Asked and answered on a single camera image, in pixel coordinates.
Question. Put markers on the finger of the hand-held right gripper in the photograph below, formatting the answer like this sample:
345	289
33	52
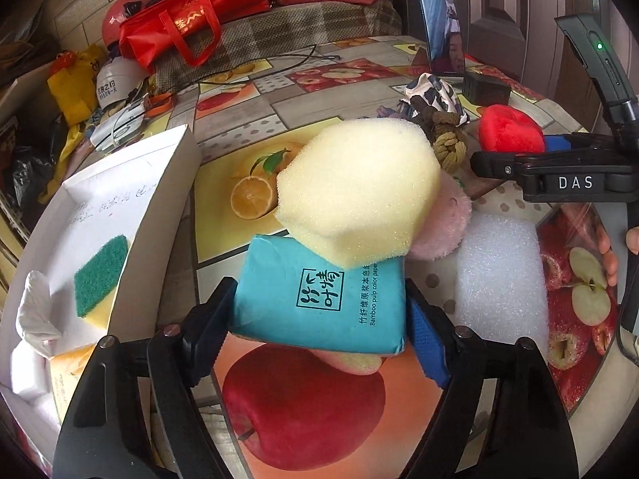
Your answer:
555	143
499	164

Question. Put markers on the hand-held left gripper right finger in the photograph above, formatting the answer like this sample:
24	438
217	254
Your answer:
427	344

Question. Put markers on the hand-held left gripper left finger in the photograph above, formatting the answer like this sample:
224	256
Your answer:
225	312

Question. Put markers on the teal tissue pack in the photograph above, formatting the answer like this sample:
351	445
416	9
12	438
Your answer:
299	299

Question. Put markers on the white cardboard box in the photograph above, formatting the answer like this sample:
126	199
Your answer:
115	199

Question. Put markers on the person's right hand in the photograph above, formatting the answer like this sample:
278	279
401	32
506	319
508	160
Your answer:
609	259

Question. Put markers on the red plush heart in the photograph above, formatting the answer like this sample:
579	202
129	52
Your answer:
509	129

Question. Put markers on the small pale sponge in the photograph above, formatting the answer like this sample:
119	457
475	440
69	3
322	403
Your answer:
354	363

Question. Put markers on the black phone stand box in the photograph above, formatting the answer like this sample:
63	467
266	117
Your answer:
484	90

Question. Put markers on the pink plush pad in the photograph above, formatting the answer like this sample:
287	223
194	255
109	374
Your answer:
444	224

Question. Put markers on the white foam block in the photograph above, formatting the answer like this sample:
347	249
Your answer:
499	279

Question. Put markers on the cow print cloth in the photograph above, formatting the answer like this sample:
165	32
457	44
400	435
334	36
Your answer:
429	90

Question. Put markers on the fruit print tablecloth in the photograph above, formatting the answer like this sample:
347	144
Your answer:
279	409

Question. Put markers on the green yellow scouring sponge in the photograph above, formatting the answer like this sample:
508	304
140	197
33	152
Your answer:
100	274

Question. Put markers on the brown wooden door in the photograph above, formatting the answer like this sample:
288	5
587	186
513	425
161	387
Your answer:
499	10

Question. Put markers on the large pale yellow sponge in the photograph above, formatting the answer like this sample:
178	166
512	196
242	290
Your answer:
349	189

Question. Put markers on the smartphone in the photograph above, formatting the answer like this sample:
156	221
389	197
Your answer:
439	25

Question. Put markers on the yellow tissue pack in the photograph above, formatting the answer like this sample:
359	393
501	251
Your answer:
65	374

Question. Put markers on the crumpled white tissue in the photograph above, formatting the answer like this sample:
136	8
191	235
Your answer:
40	309

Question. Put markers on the black plastic bag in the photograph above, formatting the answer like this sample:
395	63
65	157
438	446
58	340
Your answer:
27	174

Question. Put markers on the plaid blanket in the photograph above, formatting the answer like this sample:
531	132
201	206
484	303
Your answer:
299	25

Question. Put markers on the white helmet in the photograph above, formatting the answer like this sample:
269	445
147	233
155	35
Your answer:
115	82

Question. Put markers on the yellow plastic bag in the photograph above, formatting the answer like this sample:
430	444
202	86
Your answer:
75	85

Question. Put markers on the brown cardboard box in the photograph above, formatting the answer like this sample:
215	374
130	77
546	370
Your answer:
30	95

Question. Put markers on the red shopping bag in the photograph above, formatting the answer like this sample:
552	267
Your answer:
189	10

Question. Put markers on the red helmet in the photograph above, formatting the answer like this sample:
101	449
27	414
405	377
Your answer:
117	20

